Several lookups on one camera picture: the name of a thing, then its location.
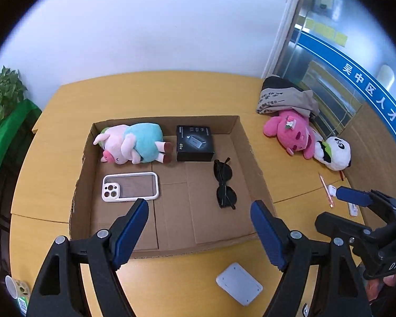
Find glass door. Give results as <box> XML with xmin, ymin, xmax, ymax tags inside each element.
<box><xmin>262</xmin><ymin>0</ymin><xmax>396</xmax><ymax>159</ymax></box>

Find pink pen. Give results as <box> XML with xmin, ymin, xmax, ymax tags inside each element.
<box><xmin>318</xmin><ymin>172</ymin><xmax>334</xmax><ymax>208</ymax></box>

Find white paper cup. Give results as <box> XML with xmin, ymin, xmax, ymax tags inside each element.
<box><xmin>5</xmin><ymin>275</ymin><xmax>32</xmax><ymax>299</ymax></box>

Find green board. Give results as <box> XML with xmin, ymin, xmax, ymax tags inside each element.
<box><xmin>0</xmin><ymin>98</ymin><xmax>43</xmax><ymax>202</ymax></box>

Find brown cardboard box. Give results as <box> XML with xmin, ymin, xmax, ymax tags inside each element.
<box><xmin>69</xmin><ymin>115</ymin><xmax>278</xmax><ymax>258</ymax></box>

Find grey printed cloth bag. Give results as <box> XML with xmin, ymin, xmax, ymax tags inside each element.
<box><xmin>256</xmin><ymin>76</ymin><xmax>320</xmax><ymax>119</ymax></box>

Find white phone case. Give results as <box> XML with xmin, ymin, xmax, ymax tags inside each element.
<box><xmin>102</xmin><ymin>172</ymin><xmax>161</xmax><ymax>203</ymax></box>

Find large green potted plant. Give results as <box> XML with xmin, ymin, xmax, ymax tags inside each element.
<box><xmin>0</xmin><ymin>66</ymin><xmax>27</xmax><ymax>133</ymax></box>

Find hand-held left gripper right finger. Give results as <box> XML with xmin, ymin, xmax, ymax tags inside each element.
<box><xmin>250</xmin><ymin>200</ymin><xmax>373</xmax><ymax>317</ymax></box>

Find blue door banner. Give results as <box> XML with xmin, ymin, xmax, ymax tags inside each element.
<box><xmin>297</xmin><ymin>28</ymin><xmax>396</xmax><ymax>146</ymax></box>

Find yellow wooden desktop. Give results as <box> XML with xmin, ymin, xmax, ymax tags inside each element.
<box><xmin>10</xmin><ymin>71</ymin><xmax>367</xmax><ymax>317</ymax></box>

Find panda plush toy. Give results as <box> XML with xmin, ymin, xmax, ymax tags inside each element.
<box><xmin>313</xmin><ymin>135</ymin><xmax>352</xmax><ymax>171</ymax></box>

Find black sunglasses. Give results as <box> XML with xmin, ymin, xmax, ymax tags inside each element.
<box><xmin>213</xmin><ymin>158</ymin><xmax>237</xmax><ymax>210</ymax></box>

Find pink pig plush toy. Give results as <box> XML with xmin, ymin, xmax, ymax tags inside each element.
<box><xmin>93</xmin><ymin>123</ymin><xmax>174</xmax><ymax>166</ymax></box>

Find pink bear plush toy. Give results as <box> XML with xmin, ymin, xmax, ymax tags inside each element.
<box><xmin>263</xmin><ymin>108</ymin><xmax>317</xmax><ymax>160</ymax></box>

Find white flat device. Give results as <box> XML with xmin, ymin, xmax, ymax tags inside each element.
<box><xmin>215</xmin><ymin>262</ymin><xmax>263</xmax><ymax>306</ymax></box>

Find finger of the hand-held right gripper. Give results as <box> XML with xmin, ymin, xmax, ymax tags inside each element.
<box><xmin>314</xmin><ymin>212</ymin><xmax>383</xmax><ymax>248</ymax></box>
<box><xmin>337</xmin><ymin>186</ymin><xmax>396</xmax><ymax>223</ymax></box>

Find black printed product box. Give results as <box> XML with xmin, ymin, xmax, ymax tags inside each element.
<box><xmin>176</xmin><ymin>125</ymin><xmax>216</xmax><ymax>162</ymax></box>

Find row of yellow sticky notes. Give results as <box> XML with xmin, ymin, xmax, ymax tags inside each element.
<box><xmin>304</xmin><ymin>17</ymin><xmax>348</xmax><ymax>46</ymax></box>

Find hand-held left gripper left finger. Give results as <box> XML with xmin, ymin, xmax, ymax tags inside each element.
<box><xmin>26</xmin><ymin>198</ymin><xmax>150</xmax><ymax>317</ymax></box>

